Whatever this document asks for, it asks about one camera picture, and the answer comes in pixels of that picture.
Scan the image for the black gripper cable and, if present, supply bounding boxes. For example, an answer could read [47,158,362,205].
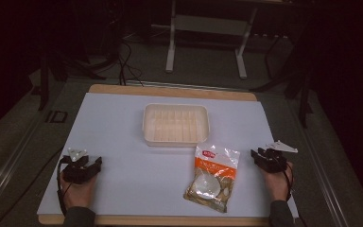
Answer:
[283,162,296,202]
[56,155,74,218]

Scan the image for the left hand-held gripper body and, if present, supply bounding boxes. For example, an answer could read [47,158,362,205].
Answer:
[61,147,98,185]

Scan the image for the thin black floor cable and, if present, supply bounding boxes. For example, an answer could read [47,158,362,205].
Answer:
[0,147,64,227]

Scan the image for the black stand leg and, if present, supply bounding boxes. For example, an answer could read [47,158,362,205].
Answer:
[297,70,314,130]

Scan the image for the person's right hand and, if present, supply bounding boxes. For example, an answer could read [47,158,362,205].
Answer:
[261,161,295,203]

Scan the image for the black floor bracket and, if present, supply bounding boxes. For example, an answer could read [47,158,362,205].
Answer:
[44,110,69,124]

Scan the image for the person's left hand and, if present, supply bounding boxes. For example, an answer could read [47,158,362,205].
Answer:
[59,171,99,210]

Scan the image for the metal floor rail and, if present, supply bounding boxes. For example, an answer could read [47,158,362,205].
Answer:
[291,100,353,227]
[0,108,50,218]

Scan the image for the white table mat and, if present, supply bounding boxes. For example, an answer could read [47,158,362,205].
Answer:
[36,92,300,219]

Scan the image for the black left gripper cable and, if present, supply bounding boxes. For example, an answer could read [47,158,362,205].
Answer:
[56,155,74,218]

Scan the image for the white metal stand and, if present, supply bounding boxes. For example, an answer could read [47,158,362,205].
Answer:
[164,0,260,80]

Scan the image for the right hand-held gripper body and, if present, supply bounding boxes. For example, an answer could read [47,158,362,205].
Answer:
[258,140,299,175]

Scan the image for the black floor cables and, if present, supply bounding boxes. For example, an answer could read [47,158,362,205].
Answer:
[115,40,146,88]

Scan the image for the orange and clear snack bag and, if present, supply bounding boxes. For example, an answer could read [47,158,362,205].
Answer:
[183,143,241,214]

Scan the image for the white plastic container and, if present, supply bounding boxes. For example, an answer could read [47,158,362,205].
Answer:
[142,102,211,148]

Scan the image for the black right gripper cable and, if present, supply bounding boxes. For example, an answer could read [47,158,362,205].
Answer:
[283,162,296,202]

